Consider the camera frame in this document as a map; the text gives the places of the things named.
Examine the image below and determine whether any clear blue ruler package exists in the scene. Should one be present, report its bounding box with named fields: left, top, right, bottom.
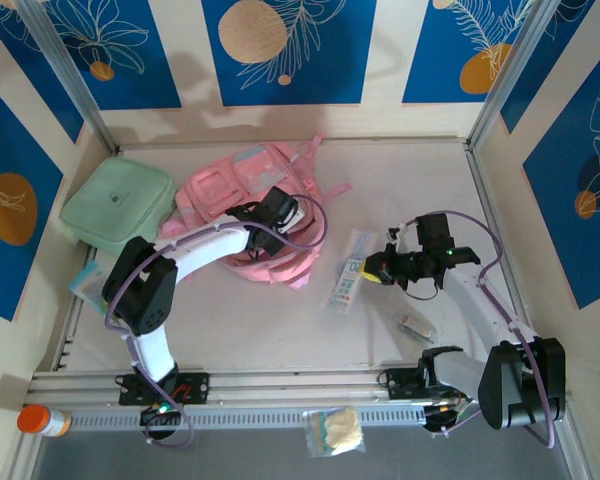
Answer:
left=322, top=228, right=381, bottom=315

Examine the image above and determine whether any small clear packet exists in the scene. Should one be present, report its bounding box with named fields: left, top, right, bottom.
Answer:
left=393, top=312, right=436, bottom=344

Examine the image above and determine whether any pink backpack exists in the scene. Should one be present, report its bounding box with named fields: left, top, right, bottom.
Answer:
left=159, top=132, right=354, bottom=292

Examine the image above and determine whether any mint green zip case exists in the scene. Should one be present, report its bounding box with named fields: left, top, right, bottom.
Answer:
left=58, top=158, right=177, bottom=256

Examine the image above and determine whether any clear bag of snacks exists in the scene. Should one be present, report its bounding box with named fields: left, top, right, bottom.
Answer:
left=302, top=405, right=366, bottom=457

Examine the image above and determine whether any green snack packet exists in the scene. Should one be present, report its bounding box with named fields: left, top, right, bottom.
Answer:
left=68, top=260, right=109, bottom=314

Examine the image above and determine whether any orange capped bottle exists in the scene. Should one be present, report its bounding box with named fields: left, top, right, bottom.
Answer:
left=16, top=404, right=73, bottom=439

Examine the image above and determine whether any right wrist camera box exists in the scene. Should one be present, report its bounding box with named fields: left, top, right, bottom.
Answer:
left=415, top=213, right=481, bottom=266

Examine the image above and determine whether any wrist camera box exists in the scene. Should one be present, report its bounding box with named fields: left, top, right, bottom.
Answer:
left=259, top=186, right=307, bottom=234
left=415, top=213, right=481, bottom=266

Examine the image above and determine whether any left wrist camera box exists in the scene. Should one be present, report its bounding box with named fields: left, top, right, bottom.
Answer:
left=259, top=186, right=307, bottom=234

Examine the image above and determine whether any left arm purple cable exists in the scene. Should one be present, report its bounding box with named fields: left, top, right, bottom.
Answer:
left=103, top=193, right=330, bottom=450

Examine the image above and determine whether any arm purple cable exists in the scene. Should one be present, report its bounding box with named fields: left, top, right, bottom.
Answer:
left=103, top=193, right=330, bottom=450
left=402, top=209, right=556, bottom=449

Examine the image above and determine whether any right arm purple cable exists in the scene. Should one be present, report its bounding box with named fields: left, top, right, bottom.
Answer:
left=402, top=209, right=556, bottom=449

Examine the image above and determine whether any aluminium side rail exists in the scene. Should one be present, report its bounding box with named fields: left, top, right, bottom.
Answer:
left=52, top=244, right=94, bottom=371
left=467, top=142, right=546, bottom=361

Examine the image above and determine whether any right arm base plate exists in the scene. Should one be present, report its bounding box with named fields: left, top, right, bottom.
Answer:
left=384, top=367, right=476, bottom=401

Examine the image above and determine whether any aluminium mounting rail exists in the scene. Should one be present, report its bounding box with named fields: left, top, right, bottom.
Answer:
left=27, top=362, right=566, bottom=406

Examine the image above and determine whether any blue floral wall poster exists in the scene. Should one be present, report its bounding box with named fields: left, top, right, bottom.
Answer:
left=0, top=0, right=85, bottom=145
left=522, top=34, right=600, bottom=311
left=402, top=0, right=536, bottom=105
left=201, top=0, right=378, bottom=107
left=0, top=72, right=65, bottom=321
left=44, top=0, right=183, bottom=111
left=499, top=0, right=600, bottom=134

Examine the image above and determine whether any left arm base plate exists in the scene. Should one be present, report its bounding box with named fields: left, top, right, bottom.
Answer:
left=118, top=370, right=211, bottom=406

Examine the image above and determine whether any slotted cable duct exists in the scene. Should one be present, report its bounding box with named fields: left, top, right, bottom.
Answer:
left=24, top=404, right=426, bottom=434

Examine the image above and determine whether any aluminium frame post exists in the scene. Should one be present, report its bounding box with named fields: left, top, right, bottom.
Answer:
left=467, top=0, right=561, bottom=151
left=17, top=0, right=119, bottom=154

